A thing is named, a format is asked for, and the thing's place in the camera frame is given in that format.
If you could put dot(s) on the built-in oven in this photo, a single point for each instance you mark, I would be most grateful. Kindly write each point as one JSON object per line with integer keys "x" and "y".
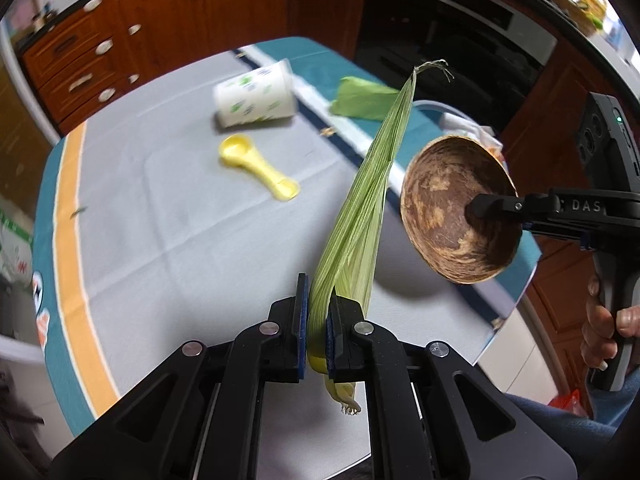
{"x": 450, "y": 35}

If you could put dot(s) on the yellow green packages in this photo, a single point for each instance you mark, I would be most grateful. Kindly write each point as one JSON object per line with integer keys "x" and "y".
{"x": 590, "y": 2}

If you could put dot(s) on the white printed paper cup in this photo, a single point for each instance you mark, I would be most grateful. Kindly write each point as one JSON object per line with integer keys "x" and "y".
{"x": 255, "y": 95}

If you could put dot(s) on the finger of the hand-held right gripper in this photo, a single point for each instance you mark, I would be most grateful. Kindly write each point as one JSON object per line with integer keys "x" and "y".
{"x": 495, "y": 206}
{"x": 555, "y": 234}

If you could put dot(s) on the person's blue jeans leg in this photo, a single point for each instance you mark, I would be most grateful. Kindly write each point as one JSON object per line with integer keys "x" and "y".
{"x": 555, "y": 425}

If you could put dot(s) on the wooden kitchen cabinets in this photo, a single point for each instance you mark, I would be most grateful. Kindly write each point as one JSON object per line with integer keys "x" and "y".
{"x": 165, "y": 25}

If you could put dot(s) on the dark kitchen countertop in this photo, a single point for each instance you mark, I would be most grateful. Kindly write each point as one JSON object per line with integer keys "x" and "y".
{"x": 75, "y": 2}

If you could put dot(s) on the white green plastic bag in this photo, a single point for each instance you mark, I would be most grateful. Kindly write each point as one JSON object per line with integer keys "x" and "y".
{"x": 12, "y": 255}

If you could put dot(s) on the brown coconut shell bowl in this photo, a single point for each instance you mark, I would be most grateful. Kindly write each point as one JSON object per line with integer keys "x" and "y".
{"x": 440, "y": 220}

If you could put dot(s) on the yellow plastic spoon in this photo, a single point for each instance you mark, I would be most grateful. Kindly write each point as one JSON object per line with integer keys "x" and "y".
{"x": 237, "y": 152}

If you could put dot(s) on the green corn husk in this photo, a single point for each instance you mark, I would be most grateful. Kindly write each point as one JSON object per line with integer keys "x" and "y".
{"x": 370, "y": 185}

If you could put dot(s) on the teal and grey tablecloth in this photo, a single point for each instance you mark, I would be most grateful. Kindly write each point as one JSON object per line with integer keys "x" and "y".
{"x": 175, "y": 210}

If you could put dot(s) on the wooden cabinet door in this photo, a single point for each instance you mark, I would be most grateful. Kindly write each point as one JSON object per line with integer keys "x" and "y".
{"x": 555, "y": 105}

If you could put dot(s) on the red plastic bag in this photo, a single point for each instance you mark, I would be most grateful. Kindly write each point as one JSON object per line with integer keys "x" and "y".
{"x": 567, "y": 402}

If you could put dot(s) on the person's right hand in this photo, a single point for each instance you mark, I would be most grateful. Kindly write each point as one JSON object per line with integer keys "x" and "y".
{"x": 597, "y": 330}

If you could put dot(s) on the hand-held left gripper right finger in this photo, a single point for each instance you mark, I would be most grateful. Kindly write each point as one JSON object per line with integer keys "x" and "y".
{"x": 331, "y": 345}

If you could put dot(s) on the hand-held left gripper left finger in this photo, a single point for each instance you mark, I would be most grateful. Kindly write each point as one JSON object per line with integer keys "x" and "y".
{"x": 301, "y": 330}

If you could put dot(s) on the small green leaf scrap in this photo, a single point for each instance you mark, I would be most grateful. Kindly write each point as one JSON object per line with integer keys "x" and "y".
{"x": 77, "y": 211}

